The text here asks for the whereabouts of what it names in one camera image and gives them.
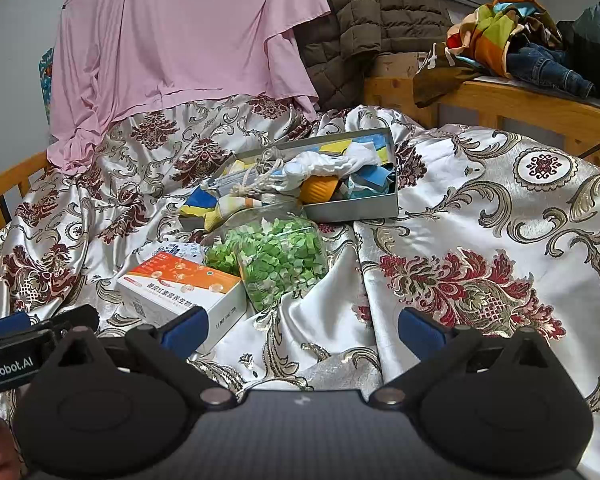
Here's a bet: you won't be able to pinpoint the brown quilted jacket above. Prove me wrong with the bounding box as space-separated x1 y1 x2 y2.
292 0 453 113

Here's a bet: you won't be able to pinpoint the grey metal tin box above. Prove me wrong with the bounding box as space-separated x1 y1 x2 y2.
200 126 400 224

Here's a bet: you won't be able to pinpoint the dark green bag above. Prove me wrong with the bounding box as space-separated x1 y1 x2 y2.
555 2 600 108

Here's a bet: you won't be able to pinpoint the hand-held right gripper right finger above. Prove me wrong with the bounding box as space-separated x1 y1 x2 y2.
370 306 556 408

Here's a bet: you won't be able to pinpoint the blue jeans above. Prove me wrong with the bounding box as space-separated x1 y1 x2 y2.
505 42 597 101

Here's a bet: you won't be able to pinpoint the teal patterned wall hanging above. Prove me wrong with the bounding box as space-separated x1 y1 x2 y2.
38 47 56 126

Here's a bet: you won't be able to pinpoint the white gauze cloth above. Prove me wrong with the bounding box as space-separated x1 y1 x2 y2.
275 151 383 192

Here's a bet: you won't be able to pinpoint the grey face mask bundle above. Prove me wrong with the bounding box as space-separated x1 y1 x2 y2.
200 157 286 196

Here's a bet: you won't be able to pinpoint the bag of green paper stars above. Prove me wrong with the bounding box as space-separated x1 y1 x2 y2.
200 210 331 312

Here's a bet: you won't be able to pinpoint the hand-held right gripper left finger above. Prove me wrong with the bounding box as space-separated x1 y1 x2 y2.
50 305 236 408

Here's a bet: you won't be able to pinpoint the orange white carton box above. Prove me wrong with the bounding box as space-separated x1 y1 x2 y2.
116 251 247 356

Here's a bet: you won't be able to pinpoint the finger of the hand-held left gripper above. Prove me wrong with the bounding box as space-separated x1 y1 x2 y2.
27 304 101 348
0 311 31 340

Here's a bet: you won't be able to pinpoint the floral satin bedspread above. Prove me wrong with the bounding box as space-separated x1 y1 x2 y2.
0 92 600 480

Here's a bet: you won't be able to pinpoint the wooden bed frame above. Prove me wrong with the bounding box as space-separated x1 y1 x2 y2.
0 52 600 246

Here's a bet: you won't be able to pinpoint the multicoloured patchwork cloth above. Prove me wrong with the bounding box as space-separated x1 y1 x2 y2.
445 0 566 80

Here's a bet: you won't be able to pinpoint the orange plastic cap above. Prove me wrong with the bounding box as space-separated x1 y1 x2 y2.
300 175 340 206

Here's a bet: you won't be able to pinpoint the pink cloth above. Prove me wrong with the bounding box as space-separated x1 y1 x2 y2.
47 0 332 176

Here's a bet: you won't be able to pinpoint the white printed packet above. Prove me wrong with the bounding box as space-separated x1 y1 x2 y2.
147 241 206 267

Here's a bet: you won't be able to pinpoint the teal white tissue pack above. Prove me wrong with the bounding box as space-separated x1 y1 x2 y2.
337 160 397 203

